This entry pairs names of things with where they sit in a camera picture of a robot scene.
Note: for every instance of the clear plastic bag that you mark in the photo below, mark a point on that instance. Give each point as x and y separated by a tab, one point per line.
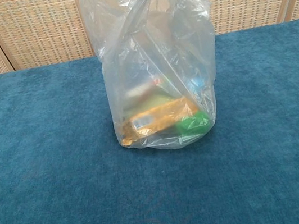
156	45

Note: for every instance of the orange snack package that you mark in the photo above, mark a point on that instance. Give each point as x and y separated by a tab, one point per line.
162	118

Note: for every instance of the green item in bag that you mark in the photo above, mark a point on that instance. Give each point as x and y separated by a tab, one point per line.
192	125

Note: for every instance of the woven bamboo folding screen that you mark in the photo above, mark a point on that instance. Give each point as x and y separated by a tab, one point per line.
39	30

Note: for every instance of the blue carpet mat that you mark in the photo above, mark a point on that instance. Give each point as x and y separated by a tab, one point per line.
64	188

